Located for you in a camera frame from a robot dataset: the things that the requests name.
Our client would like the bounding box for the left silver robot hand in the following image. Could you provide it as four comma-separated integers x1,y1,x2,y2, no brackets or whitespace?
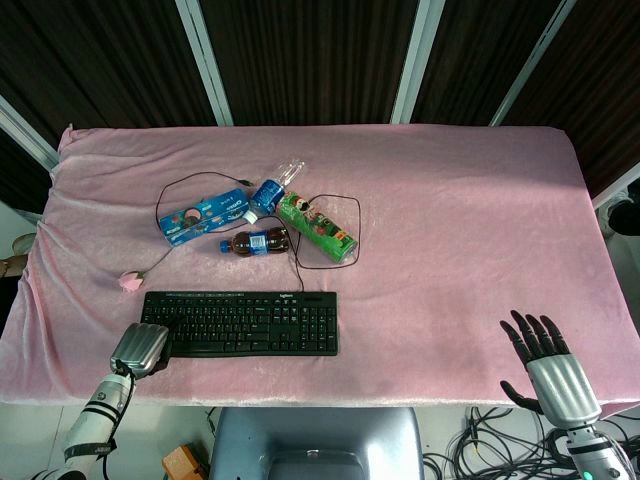
109,313,182,378

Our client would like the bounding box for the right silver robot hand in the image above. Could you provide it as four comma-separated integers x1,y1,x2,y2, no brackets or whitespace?
499,310,603,430

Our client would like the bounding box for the black Logitech keyboard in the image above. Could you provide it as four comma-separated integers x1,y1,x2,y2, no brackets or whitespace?
139,290,340,359

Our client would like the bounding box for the pink artificial rose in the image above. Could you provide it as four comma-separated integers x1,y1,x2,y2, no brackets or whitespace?
117,243,177,294

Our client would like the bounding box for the orange box on floor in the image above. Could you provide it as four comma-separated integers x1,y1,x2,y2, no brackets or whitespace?
161,444,207,480

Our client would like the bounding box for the blue Oreo cookie box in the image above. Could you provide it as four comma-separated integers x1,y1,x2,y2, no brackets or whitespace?
158,187,251,248

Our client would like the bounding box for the dark cola bottle blue cap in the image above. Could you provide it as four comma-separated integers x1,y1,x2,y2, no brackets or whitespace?
219,227,291,259

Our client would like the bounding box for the pink velvet table cloth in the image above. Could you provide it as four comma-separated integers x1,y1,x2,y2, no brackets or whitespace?
0,124,640,420

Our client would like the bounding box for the clear water bottle blue label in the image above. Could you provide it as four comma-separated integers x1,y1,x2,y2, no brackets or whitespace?
242,157,306,224

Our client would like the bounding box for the green chips can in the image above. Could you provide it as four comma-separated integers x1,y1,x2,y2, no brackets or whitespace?
276,188,359,265

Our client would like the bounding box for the tangle of black floor cables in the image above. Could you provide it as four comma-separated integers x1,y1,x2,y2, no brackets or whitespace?
422,405,640,480

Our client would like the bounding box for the black cable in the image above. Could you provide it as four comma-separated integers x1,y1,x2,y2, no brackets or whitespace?
155,171,363,293

